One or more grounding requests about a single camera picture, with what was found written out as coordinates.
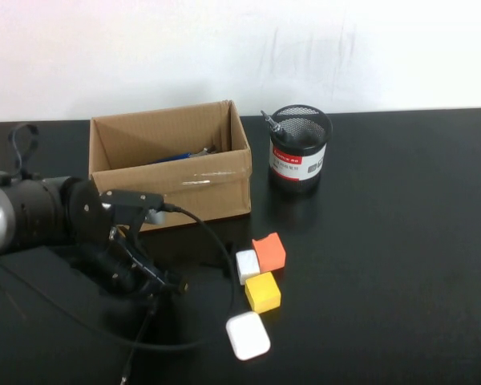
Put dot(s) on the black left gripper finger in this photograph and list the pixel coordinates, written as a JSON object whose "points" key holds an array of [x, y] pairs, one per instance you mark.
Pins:
{"points": [[178, 284], [154, 298]]}

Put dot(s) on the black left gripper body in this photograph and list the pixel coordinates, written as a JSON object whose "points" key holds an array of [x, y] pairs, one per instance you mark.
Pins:
{"points": [[120, 264]]}

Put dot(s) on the thin black pen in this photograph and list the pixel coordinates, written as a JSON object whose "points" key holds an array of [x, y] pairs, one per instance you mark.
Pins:
{"points": [[140, 341]]}

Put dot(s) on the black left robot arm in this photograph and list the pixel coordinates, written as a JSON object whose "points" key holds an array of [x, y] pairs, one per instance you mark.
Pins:
{"points": [[32, 212]]}

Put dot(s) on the small black plastic clip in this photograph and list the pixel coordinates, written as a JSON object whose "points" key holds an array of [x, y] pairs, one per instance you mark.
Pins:
{"points": [[214, 262]]}

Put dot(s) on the small white block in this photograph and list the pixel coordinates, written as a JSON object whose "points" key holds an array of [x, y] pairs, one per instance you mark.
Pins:
{"points": [[247, 265]]}

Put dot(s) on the yellow block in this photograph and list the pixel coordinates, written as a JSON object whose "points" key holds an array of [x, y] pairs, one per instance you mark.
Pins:
{"points": [[262, 293]]}

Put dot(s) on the white rounded earbud case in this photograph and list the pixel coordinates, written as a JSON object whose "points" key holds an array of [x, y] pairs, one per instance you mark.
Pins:
{"points": [[248, 336]]}

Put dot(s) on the brown cardboard box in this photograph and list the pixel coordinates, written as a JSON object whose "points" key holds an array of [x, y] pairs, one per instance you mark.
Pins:
{"points": [[208, 192]]}

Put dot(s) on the orange foam block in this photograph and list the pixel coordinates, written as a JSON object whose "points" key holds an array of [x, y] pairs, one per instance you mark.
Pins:
{"points": [[269, 252]]}

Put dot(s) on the black mesh pen holder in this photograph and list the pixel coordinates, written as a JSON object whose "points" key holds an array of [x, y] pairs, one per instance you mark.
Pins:
{"points": [[294, 164]]}

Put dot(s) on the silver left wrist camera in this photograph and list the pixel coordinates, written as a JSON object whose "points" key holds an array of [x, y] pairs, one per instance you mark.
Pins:
{"points": [[144, 204]]}

